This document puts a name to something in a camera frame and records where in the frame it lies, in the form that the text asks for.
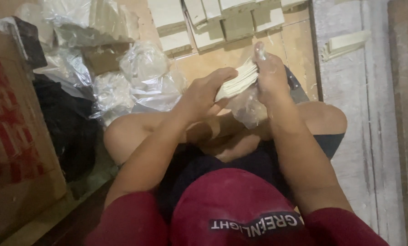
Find black flat case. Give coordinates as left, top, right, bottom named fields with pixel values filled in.
left=12, top=16, right=48, bottom=70

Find clear plastic bag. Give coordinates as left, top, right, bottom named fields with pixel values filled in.
left=225, top=43, right=271, bottom=130

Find person's left hand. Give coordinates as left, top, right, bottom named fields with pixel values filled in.
left=176, top=67, right=239, bottom=123

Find person's dark shorts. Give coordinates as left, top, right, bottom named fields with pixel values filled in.
left=155, top=133, right=345, bottom=221

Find white offcut strips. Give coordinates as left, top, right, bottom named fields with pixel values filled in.
left=318, top=30, right=372, bottom=63

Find person's right hand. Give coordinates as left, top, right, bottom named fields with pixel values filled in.
left=253, top=41, right=292, bottom=107

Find heap of clear plastic bags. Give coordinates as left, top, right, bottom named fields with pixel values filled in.
left=14, top=0, right=189, bottom=128

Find person's leg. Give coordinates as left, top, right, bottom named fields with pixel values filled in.
left=103, top=111, right=191, bottom=167
left=197, top=101, right=348, bottom=163

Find brown wooden board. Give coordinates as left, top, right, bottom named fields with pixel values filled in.
left=387, top=0, right=408, bottom=246

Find person's left leg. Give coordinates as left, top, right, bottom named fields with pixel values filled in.
left=103, top=111, right=191, bottom=167

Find person's right leg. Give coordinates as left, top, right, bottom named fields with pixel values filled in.
left=197, top=101, right=348, bottom=163

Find stacks of white sheet piles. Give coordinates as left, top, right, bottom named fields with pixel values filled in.
left=147, top=0, right=309, bottom=57

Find cardboard box with red print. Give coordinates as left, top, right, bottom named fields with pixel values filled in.
left=0, top=26, right=68, bottom=246

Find person's red shirt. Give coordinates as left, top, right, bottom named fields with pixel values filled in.
left=84, top=167, right=391, bottom=246

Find black plastic bag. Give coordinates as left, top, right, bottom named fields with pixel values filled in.
left=33, top=73, right=103, bottom=184

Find bundle of white paper sheets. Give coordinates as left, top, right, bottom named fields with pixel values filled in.
left=215, top=57, right=259, bottom=102

